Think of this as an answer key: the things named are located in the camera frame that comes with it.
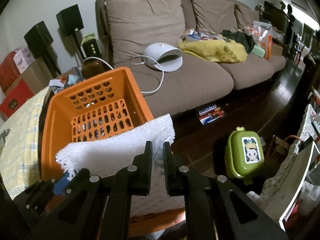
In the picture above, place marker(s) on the brown cardboard box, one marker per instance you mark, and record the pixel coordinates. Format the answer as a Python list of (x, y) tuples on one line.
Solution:
[(36, 77)]

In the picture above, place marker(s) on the green lunch box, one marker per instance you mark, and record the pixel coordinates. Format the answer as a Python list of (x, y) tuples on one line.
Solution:
[(244, 154)]

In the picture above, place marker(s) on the red gift box top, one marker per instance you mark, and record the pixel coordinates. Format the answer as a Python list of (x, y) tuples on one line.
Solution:
[(8, 72)]

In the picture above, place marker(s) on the left black speaker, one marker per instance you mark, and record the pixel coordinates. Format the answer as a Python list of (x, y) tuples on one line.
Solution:
[(39, 41)]

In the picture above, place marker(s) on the snickers candy box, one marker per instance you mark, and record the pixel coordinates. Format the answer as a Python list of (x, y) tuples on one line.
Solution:
[(210, 114)]

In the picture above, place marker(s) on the yellow cloth bag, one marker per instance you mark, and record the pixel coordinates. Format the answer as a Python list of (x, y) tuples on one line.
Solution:
[(215, 50)]

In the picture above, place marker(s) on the brown cushion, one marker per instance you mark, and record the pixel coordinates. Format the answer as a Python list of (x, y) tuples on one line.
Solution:
[(245, 16), (136, 24), (215, 15)]

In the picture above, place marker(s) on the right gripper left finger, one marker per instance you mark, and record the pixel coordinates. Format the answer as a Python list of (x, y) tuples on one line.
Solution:
[(135, 179)]

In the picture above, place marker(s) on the orange plastic basket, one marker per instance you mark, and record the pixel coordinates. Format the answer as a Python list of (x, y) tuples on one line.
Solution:
[(99, 108)]

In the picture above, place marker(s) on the white dome device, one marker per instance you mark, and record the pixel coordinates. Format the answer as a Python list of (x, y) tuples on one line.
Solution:
[(163, 56)]

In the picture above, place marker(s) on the white foam net sheet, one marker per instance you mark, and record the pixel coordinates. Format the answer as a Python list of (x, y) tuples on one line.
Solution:
[(105, 157)]

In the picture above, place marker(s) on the red gift box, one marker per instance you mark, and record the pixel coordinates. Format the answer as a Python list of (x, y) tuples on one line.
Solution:
[(18, 94), (8, 72)]

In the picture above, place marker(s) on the pink white small box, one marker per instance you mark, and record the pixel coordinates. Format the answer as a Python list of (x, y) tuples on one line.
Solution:
[(23, 58)]

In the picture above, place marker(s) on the green black power station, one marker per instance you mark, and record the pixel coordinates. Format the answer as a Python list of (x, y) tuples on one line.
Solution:
[(90, 46)]

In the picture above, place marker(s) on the black speaker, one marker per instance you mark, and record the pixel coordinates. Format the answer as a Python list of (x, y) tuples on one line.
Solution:
[(39, 41), (70, 22)]

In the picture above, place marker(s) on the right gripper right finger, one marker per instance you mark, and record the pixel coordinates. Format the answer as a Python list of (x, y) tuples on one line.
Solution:
[(180, 180)]

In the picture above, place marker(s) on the right black speaker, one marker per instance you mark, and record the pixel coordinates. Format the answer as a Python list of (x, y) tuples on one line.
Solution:
[(70, 22)]

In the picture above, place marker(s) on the brown sofa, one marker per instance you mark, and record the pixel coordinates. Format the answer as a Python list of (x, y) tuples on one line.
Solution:
[(197, 82)]

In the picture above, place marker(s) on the red gift box front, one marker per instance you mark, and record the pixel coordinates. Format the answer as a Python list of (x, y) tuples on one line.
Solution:
[(18, 94)]

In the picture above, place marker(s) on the yellow plaid tablecloth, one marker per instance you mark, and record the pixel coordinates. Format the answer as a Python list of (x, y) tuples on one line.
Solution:
[(19, 157)]

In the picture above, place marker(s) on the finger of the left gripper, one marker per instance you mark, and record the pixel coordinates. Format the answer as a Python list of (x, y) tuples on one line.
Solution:
[(74, 186), (63, 186)]

